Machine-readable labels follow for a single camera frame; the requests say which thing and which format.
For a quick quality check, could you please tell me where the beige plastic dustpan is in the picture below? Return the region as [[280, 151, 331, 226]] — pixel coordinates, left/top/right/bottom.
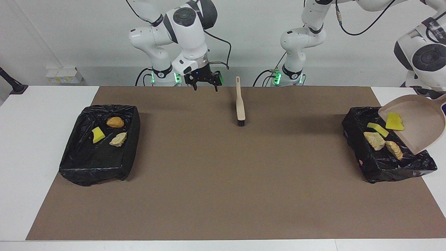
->
[[378, 93, 446, 155]]

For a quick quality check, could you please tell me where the beige hand brush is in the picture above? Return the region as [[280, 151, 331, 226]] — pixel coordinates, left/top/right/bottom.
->
[[235, 76, 246, 127]]

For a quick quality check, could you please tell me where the yellow sponge piece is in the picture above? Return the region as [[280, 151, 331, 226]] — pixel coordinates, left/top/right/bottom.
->
[[92, 127, 106, 144], [385, 112, 405, 131], [367, 122, 390, 138]]

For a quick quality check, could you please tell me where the striped croissant piece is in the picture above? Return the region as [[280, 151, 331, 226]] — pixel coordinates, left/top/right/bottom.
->
[[109, 132, 128, 147], [386, 140, 403, 160]]

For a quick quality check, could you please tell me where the pale flaky pastry piece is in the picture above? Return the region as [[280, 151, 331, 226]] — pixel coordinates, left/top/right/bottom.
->
[[363, 131, 386, 151]]

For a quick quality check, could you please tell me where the brown bread roll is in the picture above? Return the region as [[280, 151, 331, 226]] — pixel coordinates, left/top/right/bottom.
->
[[106, 116, 125, 128]]

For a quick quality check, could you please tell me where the black bag-lined trash bin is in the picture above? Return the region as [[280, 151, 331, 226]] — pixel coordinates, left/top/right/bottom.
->
[[59, 105, 141, 187], [341, 106, 438, 184]]

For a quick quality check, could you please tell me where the brown paper table mat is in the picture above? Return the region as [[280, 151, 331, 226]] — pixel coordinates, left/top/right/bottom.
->
[[25, 86, 446, 241]]

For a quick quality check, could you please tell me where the white power strip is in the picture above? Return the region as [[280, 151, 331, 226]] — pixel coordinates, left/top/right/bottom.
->
[[46, 67, 84, 84]]

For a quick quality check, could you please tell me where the black stand base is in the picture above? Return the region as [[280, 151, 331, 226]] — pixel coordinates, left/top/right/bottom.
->
[[0, 66, 29, 95]]

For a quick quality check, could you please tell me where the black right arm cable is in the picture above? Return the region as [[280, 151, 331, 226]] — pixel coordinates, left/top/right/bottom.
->
[[204, 30, 232, 70]]

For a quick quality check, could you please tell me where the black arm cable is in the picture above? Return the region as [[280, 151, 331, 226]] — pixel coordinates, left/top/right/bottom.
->
[[204, 30, 232, 70], [334, 0, 398, 36]]

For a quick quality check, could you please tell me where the black base cable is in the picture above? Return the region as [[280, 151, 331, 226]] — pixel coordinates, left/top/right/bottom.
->
[[253, 68, 279, 87], [135, 67, 153, 86]]

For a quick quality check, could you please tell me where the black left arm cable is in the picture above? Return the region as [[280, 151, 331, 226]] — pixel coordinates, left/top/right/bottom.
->
[[334, 0, 398, 36]]

